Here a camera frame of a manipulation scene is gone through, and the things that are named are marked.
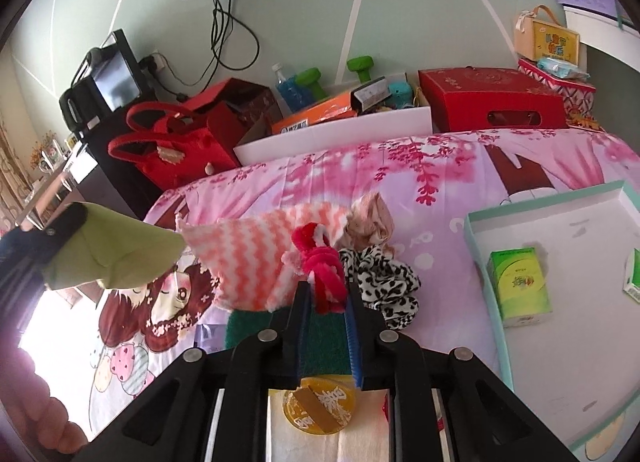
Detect yellow green scouring sponge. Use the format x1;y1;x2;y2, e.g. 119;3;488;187
224;310;352;378

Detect leopard print scrunchie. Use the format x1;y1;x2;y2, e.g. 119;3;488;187
340;245;422;330

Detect round yellow packaged sponge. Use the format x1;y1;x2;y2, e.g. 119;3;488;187
282;375;356;436

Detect red pink plush hair tie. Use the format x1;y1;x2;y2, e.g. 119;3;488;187
280;221;350;317

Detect light green cloth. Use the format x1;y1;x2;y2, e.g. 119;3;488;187
42;202;186;289

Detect pink zigzag striped cloth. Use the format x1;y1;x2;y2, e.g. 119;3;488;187
176;202;350;311

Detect beige pink scrunchie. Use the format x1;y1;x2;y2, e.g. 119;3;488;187
336;192;395;254

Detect green tissue pack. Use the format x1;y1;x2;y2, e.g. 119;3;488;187
623;248;640;304
487;247;552;327

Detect person's left hand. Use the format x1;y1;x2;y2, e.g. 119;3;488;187
1;348;89;454

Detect red felt handbag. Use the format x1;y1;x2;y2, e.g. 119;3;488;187
107;101;246;191

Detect small black monitor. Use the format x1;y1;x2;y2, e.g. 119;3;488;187
58;29;153;139

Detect teal shallow cardboard tray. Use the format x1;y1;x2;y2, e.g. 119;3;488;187
465;180;639;461

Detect white foam board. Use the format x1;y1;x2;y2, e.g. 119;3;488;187
234;106;433;166

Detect open dark red box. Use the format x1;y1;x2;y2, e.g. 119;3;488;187
183;78;283;150

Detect orange cardboard box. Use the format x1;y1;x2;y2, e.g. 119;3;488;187
271;91;358;135

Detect blue liquid plastic bottle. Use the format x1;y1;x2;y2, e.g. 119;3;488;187
271;63;314;114

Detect green dumbbell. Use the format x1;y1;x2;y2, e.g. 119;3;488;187
346;55;374;84
295;67;328;102

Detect red gift box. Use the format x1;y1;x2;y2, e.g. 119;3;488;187
418;66;566;133

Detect red white patterned box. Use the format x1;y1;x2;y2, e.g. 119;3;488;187
518;58;596;117

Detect blue wet wipes pack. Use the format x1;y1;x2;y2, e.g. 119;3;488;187
537;56;590;81

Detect yellow children gift case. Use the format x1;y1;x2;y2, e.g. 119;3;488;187
513;4;580;65

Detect white desk shelf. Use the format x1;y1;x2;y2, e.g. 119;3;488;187
563;6;640;70

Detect black hanging cables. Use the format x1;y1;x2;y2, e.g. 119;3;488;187
150;0;262;103

